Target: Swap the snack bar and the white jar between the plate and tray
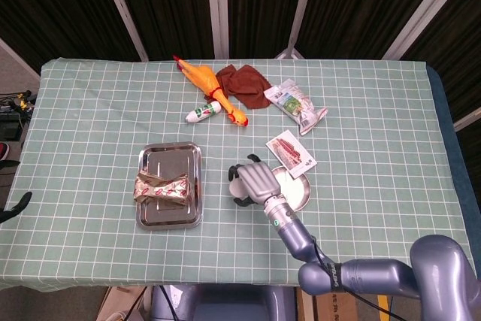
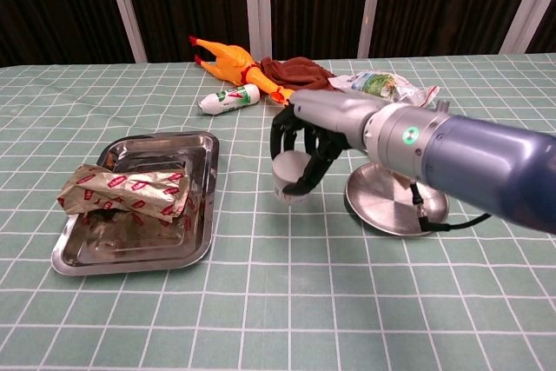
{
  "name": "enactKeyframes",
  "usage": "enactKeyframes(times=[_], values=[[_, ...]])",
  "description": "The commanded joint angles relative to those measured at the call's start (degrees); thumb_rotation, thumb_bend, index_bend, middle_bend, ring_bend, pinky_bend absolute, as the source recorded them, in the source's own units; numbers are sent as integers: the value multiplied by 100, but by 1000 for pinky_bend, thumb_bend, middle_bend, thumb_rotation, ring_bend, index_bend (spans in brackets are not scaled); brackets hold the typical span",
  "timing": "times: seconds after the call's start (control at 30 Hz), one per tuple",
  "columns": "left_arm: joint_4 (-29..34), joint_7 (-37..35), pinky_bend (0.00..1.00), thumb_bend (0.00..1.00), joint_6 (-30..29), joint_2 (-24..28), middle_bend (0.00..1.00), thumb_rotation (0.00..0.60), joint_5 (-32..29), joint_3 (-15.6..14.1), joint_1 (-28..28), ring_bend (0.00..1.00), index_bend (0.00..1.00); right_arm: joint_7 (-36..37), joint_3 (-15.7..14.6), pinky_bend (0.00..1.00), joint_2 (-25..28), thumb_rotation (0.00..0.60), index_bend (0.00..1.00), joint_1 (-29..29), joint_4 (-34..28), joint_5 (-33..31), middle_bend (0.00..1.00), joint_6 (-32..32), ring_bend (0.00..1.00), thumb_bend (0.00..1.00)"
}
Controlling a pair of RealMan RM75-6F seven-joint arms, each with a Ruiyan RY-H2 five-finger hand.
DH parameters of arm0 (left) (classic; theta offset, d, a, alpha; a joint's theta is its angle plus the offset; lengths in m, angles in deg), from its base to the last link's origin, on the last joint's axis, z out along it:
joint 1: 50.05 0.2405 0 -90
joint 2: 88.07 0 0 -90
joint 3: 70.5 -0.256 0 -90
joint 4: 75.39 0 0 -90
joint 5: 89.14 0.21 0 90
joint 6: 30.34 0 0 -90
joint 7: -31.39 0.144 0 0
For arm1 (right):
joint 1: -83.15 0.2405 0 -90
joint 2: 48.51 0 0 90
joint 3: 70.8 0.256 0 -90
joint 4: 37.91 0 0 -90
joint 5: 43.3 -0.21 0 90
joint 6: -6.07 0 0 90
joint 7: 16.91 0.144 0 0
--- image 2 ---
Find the brown cloth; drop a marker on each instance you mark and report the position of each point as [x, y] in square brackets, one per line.
[299, 75]

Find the rectangular steel tray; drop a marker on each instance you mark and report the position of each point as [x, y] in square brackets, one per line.
[130, 253]

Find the silver green snack bag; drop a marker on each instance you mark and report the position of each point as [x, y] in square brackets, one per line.
[373, 82]

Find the white screen frame post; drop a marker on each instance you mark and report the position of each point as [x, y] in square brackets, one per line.
[527, 1]
[251, 6]
[371, 6]
[126, 19]

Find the white green tube bottle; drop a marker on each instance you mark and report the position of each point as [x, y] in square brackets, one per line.
[230, 99]

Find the gold red snack bag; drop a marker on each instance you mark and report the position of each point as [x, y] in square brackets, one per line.
[121, 190]

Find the small white-lidded jar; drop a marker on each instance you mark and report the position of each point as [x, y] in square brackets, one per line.
[289, 167]

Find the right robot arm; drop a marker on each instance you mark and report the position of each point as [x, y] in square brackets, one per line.
[478, 154]

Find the green checked tablecloth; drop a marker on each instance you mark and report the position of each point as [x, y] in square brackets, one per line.
[278, 301]

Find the round steel plate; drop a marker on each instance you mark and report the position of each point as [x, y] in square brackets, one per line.
[382, 210]

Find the yellow rubber chicken toy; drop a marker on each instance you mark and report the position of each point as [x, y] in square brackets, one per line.
[232, 64]

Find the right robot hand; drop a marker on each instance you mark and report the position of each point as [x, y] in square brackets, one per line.
[334, 112]

